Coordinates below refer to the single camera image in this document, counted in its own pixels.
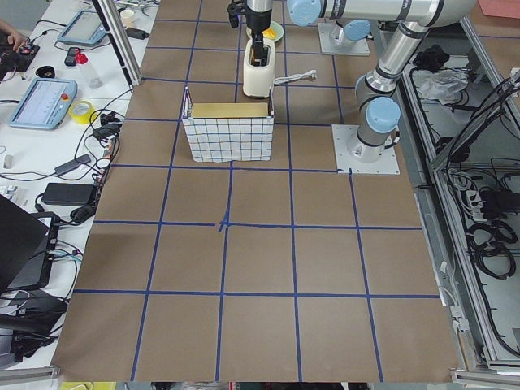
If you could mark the triangular yellow pastry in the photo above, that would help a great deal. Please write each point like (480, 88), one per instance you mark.
(269, 33)

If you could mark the white toaster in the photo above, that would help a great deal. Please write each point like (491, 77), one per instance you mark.
(258, 81)

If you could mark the black power adapter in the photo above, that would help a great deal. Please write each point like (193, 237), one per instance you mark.
(66, 194)

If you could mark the black round small bowl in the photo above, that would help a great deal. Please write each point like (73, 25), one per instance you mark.
(45, 72)

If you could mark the blue teach pendant near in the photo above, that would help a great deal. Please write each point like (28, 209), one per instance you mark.
(45, 104)

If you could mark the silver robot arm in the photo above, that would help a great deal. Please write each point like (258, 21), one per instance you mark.
(379, 114)
(258, 6)

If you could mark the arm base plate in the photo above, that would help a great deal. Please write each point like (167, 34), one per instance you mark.
(354, 157)
(345, 40)

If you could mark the wire basket with checked cloth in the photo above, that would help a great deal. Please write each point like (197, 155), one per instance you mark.
(224, 132)

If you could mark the yellow tape roll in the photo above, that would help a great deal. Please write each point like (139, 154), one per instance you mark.
(81, 111)

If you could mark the black monitor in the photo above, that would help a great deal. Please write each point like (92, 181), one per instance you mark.
(26, 244)

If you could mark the aluminium frame post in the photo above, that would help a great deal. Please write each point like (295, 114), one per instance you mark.
(114, 28)

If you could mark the black phone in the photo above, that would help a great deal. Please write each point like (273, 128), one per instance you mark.
(70, 60)

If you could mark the paper cup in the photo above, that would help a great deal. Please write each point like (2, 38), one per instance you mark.
(128, 17)

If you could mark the clear bottle red cap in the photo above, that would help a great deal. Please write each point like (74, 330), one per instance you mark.
(87, 70)

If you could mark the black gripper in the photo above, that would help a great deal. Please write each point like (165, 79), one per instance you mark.
(259, 22)

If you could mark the green plate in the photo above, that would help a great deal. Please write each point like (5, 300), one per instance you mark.
(279, 30)

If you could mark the blue teach pendant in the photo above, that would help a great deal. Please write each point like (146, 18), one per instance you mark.
(85, 29)
(45, 104)

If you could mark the blue teach pendant far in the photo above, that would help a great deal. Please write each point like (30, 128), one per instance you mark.
(85, 29)

